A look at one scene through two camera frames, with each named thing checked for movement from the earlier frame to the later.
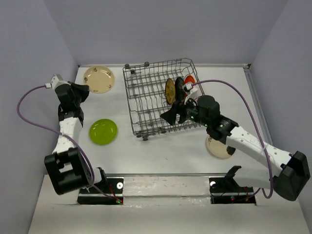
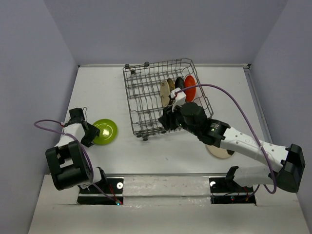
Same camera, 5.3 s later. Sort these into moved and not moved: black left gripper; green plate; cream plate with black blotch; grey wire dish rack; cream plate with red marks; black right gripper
Moved: black left gripper; cream plate with red marks; black right gripper
Not moved: grey wire dish rack; green plate; cream plate with black blotch
